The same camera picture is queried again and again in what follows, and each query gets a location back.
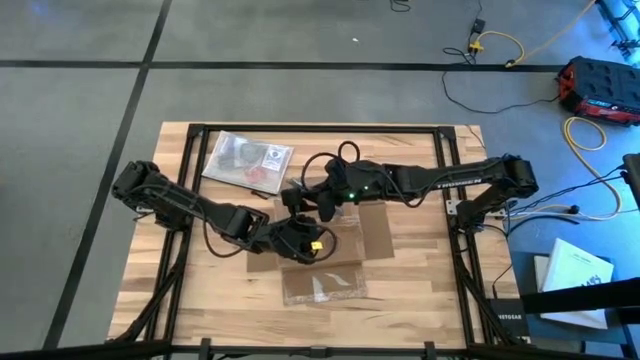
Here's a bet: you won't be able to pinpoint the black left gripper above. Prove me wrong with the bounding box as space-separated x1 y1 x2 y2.
263 185 324 266

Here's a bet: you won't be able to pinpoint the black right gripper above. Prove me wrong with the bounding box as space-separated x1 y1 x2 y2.
316 158 399 224

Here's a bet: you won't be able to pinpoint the blue playing cards deck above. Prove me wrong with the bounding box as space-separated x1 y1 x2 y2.
262 147 285 172

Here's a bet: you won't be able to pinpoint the brown taped cardboard box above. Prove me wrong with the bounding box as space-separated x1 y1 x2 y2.
245 174 396 308

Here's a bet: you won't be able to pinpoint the clear plastic zip pouch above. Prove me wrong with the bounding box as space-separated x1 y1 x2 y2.
200 129 296 199

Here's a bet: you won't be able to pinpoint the dark blue side table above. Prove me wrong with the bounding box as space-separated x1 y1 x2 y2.
504 219 640 360

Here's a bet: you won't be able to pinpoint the black Netgear box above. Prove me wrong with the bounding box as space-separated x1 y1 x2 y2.
489 298 530 337

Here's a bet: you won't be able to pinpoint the white book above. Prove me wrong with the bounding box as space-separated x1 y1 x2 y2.
533 238 615 331

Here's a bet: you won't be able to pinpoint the red and black tool case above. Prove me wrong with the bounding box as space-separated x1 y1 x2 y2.
558 55 640 127

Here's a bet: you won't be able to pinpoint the black chair edge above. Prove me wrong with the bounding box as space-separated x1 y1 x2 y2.
622 153 640 207

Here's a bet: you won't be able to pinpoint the pale blue metal stand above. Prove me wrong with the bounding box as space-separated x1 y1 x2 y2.
597 0 640 54

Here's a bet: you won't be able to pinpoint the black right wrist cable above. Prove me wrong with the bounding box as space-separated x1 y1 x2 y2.
298 140 362 190

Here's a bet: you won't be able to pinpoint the black floor cable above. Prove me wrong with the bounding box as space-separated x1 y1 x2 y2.
442 47 561 115

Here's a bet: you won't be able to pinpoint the yellow floor cable with plug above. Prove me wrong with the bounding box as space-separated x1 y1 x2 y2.
468 0 599 70

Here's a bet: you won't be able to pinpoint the coiled yellow floor cable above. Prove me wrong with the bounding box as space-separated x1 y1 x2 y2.
563 116 624 222

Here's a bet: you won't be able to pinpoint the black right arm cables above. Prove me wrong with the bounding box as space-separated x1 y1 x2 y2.
488 167 626 236

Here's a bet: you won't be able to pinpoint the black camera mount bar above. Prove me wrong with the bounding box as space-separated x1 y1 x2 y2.
519 276 640 317

